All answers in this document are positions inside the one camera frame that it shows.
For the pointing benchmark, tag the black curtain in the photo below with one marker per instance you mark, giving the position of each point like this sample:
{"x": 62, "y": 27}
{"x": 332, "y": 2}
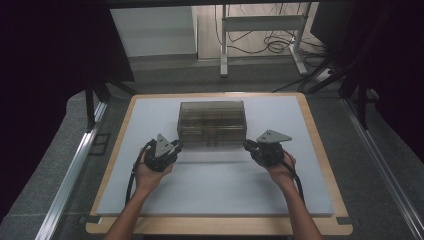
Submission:
{"x": 50, "y": 50}
{"x": 393, "y": 60}

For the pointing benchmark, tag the aluminium rail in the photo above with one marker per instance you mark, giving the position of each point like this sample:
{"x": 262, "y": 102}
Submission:
{"x": 383, "y": 166}
{"x": 68, "y": 180}

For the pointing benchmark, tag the black metal stand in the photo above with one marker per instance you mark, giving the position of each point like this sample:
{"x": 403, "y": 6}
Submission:
{"x": 362, "y": 100}
{"x": 90, "y": 106}

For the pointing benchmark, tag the white foam mat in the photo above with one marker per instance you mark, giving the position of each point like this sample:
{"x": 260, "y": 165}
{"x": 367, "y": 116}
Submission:
{"x": 216, "y": 190}

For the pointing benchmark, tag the black floor bracket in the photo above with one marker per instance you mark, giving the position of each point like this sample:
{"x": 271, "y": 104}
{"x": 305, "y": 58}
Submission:
{"x": 99, "y": 144}

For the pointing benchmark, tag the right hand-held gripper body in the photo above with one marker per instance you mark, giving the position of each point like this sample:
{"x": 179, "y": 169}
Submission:
{"x": 271, "y": 151}

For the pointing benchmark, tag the person's right hand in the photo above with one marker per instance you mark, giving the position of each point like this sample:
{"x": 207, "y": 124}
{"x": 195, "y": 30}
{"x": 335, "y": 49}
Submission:
{"x": 285, "y": 173}

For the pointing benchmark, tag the white power strip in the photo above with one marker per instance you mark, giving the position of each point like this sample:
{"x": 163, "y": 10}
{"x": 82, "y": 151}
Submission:
{"x": 323, "y": 75}

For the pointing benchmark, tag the white panel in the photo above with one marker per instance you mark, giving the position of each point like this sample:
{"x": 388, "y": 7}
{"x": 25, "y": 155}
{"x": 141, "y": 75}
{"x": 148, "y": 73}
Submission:
{"x": 153, "y": 31}

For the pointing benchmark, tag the person's left hand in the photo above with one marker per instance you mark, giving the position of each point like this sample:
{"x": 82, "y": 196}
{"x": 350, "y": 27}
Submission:
{"x": 148, "y": 178}

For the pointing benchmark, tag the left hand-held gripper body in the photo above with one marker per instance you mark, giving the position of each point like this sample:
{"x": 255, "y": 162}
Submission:
{"x": 160, "y": 156}

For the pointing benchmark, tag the white metal desk frame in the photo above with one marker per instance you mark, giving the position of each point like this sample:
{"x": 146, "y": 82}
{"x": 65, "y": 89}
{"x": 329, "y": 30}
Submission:
{"x": 263, "y": 23}

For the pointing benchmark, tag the smoky transparent drawer box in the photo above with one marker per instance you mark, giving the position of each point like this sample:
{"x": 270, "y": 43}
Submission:
{"x": 211, "y": 123}

